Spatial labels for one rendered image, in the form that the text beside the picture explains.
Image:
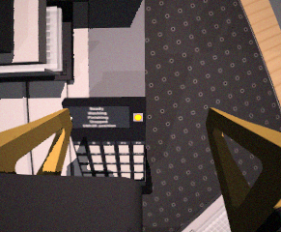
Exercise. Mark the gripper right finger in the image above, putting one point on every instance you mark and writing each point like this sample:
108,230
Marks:
265,195

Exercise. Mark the grey flat rectangular slab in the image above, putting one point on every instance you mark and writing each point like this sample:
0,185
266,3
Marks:
202,215

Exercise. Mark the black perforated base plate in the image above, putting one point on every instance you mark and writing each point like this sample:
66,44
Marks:
198,54

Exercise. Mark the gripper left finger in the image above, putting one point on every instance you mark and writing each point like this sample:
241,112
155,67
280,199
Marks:
19,141

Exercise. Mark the light grey machine housing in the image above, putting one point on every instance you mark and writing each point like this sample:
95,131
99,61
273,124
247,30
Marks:
103,57

